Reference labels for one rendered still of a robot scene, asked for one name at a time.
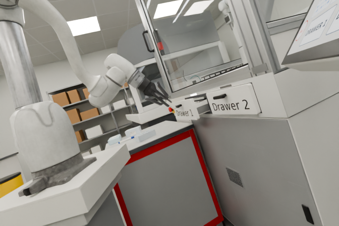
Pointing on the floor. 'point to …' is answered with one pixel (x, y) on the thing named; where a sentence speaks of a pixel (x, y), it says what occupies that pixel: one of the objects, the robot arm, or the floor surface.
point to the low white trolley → (167, 180)
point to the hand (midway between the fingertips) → (170, 104)
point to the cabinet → (274, 166)
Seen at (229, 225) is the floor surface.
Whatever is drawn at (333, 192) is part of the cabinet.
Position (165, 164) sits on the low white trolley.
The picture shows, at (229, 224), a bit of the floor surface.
